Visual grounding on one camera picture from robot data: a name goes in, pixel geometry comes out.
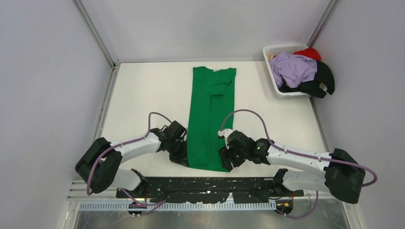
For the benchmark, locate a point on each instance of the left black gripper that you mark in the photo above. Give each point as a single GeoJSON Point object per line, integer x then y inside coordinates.
{"type": "Point", "coordinates": [181, 158]}

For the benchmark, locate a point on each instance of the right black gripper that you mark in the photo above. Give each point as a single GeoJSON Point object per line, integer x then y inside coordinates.
{"type": "Point", "coordinates": [225, 153]}

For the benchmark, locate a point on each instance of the green t shirt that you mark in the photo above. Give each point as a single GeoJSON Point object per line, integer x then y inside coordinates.
{"type": "Point", "coordinates": [212, 100]}

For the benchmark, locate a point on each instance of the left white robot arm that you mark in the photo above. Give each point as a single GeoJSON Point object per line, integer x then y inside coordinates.
{"type": "Point", "coordinates": [100, 168]}

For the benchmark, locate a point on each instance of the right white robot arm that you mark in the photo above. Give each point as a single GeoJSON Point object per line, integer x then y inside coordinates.
{"type": "Point", "coordinates": [336, 173]}

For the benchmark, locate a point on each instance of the black t shirt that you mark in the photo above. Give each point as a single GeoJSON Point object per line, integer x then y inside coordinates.
{"type": "Point", "coordinates": [322, 84]}

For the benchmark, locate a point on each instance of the lilac t shirt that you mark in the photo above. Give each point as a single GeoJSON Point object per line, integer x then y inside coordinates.
{"type": "Point", "coordinates": [292, 70]}

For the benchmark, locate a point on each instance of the beige cloth in basket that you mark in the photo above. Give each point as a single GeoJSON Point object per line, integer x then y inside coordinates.
{"type": "Point", "coordinates": [270, 56]}

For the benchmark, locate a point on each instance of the white plastic laundry basket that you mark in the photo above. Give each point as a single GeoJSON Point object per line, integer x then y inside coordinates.
{"type": "Point", "coordinates": [289, 48]}

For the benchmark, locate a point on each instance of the red t shirt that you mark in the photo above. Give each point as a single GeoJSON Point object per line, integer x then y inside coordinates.
{"type": "Point", "coordinates": [310, 53]}

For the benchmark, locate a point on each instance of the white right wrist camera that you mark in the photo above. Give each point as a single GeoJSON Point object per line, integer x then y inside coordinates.
{"type": "Point", "coordinates": [224, 134]}

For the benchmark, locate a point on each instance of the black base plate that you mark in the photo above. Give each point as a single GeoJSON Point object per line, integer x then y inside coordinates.
{"type": "Point", "coordinates": [210, 190]}

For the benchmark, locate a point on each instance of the slotted grey cable duct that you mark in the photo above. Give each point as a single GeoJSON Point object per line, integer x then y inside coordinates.
{"type": "Point", "coordinates": [128, 206]}

